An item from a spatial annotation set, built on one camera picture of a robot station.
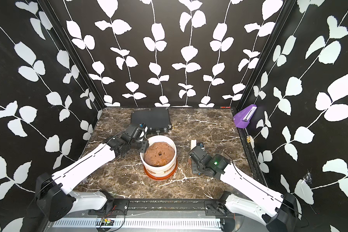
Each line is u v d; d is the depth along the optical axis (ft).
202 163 1.84
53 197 1.25
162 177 2.68
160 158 2.62
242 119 3.48
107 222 2.30
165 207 2.46
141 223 2.30
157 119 3.53
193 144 2.62
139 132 2.06
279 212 1.26
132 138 1.99
